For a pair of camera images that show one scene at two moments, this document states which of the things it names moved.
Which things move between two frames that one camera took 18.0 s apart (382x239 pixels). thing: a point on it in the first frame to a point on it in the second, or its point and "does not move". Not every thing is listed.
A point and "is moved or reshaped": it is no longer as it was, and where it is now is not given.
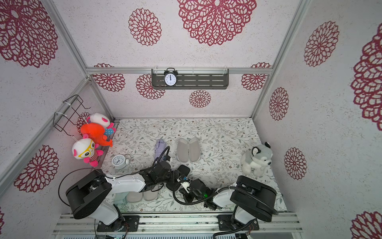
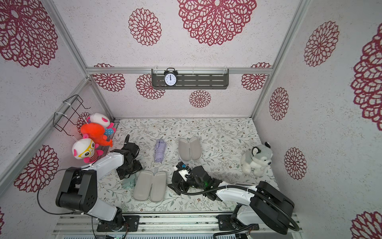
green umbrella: x=120 y=198 is moved or reshaped
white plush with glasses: x=85 y=148 does not move
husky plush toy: x=255 y=160 does not move
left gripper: x=174 y=175 to x=122 y=173
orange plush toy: x=96 y=132 does not move
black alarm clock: x=170 y=77 does not move
